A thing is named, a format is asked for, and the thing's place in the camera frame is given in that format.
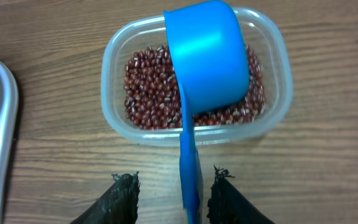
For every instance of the blue plastic measuring scoop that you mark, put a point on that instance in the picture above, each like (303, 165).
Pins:
(210, 62)

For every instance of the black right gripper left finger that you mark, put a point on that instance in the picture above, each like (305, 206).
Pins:
(118, 205)

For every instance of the red adzuki beans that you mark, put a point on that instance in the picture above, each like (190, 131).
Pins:
(153, 98)

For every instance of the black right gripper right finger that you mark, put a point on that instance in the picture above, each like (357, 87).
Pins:
(228, 206)

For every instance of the clear plastic food container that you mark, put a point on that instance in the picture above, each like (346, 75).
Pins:
(258, 31)

